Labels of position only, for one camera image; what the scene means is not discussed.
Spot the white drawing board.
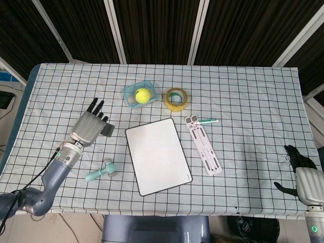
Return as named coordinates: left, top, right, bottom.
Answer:
left=125, top=117, right=193, bottom=197

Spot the dark folding screen white frame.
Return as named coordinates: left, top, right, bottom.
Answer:
left=0, top=0, right=324, bottom=102

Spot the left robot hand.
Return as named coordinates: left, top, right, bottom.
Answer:
left=69, top=97, right=109, bottom=148

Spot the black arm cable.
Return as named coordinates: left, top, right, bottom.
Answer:
left=0, top=149, right=61, bottom=236

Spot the teal toy hammer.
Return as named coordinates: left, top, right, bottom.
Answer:
left=85, top=158, right=117, bottom=182

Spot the yellow packing tape roll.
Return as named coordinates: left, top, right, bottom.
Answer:
left=165, top=87, right=190, bottom=112

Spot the white folding laptop stand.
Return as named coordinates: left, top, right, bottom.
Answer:
left=185, top=114, right=224, bottom=176

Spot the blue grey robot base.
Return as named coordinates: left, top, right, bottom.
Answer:
left=101, top=215, right=211, bottom=243

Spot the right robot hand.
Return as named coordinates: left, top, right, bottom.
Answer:
left=273, top=144, right=324, bottom=206

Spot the black bag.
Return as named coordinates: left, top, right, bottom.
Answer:
left=226, top=215, right=280, bottom=243

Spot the green white marker pen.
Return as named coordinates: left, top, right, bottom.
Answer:
left=194, top=118, right=219, bottom=125

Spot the clear container blue lid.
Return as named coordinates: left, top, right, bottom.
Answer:
left=123, top=79, right=159, bottom=109

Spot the black eraser block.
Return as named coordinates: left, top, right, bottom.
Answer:
left=102, top=124, right=115, bottom=138

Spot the black grid checked tablecloth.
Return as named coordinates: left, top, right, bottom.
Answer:
left=0, top=63, right=318, bottom=217

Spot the yellow tennis ball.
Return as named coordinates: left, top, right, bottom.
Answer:
left=135, top=88, right=150, bottom=103

